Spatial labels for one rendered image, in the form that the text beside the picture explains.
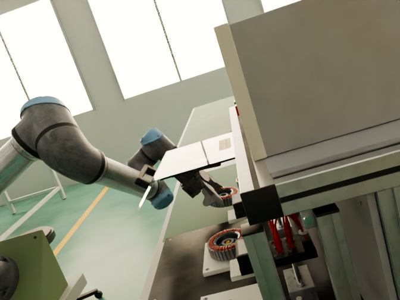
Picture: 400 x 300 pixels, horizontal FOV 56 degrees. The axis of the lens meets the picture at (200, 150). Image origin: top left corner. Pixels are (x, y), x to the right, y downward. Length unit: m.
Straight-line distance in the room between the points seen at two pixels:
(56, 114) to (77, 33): 4.76
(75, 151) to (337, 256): 0.63
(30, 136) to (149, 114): 4.60
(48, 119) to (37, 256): 0.43
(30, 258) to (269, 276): 0.83
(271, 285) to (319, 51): 0.33
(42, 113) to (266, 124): 0.61
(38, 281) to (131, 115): 4.57
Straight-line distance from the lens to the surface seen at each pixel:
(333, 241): 0.55
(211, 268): 1.00
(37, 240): 1.25
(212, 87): 5.42
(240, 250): 0.75
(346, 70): 0.58
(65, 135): 0.95
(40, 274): 1.21
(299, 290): 0.78
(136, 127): 5.64
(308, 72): 0.57
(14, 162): 1.07
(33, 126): 1.01
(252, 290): 0.88
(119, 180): 1.06
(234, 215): 0.99
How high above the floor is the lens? 1.29
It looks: 14 degrees down
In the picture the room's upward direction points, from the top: 18 degrees counter-clockwise
